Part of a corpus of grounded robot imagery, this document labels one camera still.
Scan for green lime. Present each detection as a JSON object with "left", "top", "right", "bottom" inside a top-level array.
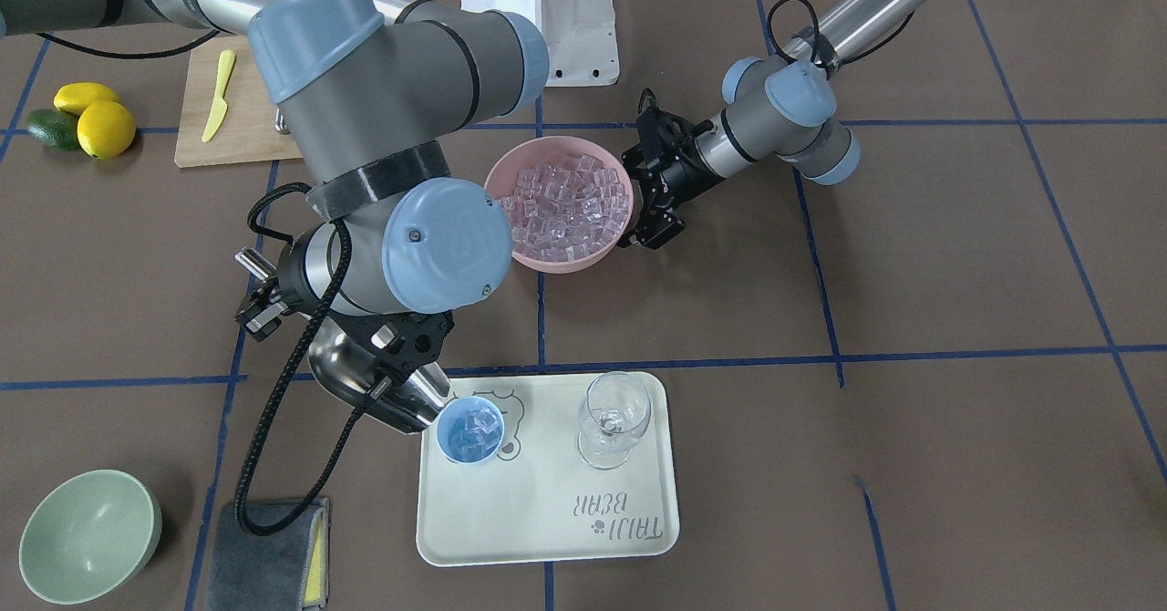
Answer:
[{"left": 26, "top": 108, "right": 82, "bottom": 152}]

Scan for grey yellow sponge cloth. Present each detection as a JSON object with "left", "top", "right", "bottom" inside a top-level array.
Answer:
[{"left": 204, "top": 498, "right": 331, "bottom": 610}]

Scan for stainless steel ice scoop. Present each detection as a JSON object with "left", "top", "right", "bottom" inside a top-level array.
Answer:
[{"left": 307, "top": 311, "right": 455, "bottom": 435}]

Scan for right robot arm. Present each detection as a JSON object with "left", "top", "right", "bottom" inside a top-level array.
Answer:
[{"left": 4, "top": 0, "right": 548, "bottom": 413}]

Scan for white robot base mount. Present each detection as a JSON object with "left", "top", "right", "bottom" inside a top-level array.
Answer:
[{"left": 461, "top": 0, "right": 620, "bottom": 87}]

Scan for ice cubes in cup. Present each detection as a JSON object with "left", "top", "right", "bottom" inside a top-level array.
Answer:
[{"left": 449, "top": 409, "right": 505, "bottom": 462}]

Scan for wooden cutting board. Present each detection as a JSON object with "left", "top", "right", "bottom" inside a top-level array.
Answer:
[{"left": 174, "top": 35, "right": 301, "bottom": 168}]

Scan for clear wine glass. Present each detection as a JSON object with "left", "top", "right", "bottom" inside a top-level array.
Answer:
[{"left": 578, "top": 371, "right": 654, "bottom": 471}]

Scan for cream bear tray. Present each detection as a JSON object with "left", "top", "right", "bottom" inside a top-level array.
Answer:
[{"left": 415, "top": 371, "right": 682, "bottom": 568}]

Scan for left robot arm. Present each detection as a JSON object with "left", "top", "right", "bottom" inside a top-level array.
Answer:
[{"left": 619, "top": 0, "right": 929, "bottom": 250}]

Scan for clear ice cubes pile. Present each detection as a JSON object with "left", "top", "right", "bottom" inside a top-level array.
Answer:
[{"left": 501, "top": 154, "right": 633, "bottom": 264}]

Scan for pink bowl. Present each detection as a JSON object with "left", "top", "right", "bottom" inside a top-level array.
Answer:
[{"left": 485, "top": 136, "right": 635, "bottom": 274}]

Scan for green bowl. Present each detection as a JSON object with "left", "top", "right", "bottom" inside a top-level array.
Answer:
[{"left": 18, "top": 469, "right": 162, "bottom": 606}]

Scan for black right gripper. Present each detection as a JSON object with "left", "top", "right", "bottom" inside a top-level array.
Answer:
[{"left": 236, "top": 248, "right": 454, "bottom": 400}]

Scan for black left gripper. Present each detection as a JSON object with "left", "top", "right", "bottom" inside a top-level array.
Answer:
[{"left": 616, "top": 108, "right": 721, "bottom": 250}]

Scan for whole yellow lemon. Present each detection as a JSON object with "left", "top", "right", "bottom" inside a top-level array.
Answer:
[{"left": 77, "top": 100, "right": 137, "bottom": 160}]

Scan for blue cup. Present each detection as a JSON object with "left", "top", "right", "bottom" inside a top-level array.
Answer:
[{"left": 433, "top": 396, "right": 505, "bottom": 464}]

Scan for yellow plastic knife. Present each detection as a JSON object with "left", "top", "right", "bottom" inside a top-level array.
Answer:
[{"left": 201, "top": 49, "right": 237, "bottom": 143}]

